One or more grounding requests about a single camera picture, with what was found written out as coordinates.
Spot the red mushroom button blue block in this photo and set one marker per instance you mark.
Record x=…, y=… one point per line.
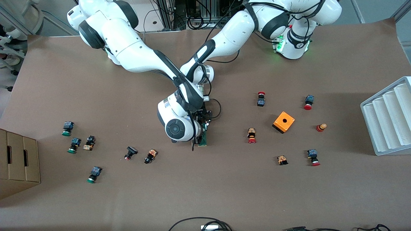
x=309, y=102
x=313, y=157

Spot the red yellow button head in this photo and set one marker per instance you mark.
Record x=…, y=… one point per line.
x=320, y=127

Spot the red button orange contact block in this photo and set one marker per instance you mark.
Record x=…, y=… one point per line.
x=251, y=135

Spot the white background machine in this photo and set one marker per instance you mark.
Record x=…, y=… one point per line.
x=29, y=16

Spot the red button black contact block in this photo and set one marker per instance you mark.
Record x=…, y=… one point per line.
x=261, y=99

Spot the brown paper table cover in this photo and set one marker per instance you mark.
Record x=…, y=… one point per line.
x=192, y=192

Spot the brown cardboard box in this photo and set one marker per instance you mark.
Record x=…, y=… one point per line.
x=17, y=162

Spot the white ribbed plastic tray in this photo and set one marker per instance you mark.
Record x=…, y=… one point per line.
x=385, y=122

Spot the aluminium frame rack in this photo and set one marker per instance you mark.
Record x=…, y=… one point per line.
x=167, y=14

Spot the black button orange contact block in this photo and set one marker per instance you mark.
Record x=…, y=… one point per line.
x=150, y=156

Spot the black button cream contact block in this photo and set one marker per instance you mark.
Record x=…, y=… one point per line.
x=89, y=143

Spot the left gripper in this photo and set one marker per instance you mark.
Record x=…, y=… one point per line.
x=203, y=116

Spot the orange button enclosure box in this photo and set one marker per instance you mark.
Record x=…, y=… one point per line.
x=283, y=122

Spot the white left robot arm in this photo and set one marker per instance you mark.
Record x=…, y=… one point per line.
x=234, y=32

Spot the small white device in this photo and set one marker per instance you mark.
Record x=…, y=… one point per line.
x=210, y=227

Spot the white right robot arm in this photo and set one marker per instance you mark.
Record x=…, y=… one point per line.
x=128, y=48

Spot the black square push button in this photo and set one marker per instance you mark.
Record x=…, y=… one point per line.
x=130, y=152

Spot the green push button blue block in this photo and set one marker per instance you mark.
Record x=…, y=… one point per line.
x=93, y=174
x=66, y=128
x=74, y=145

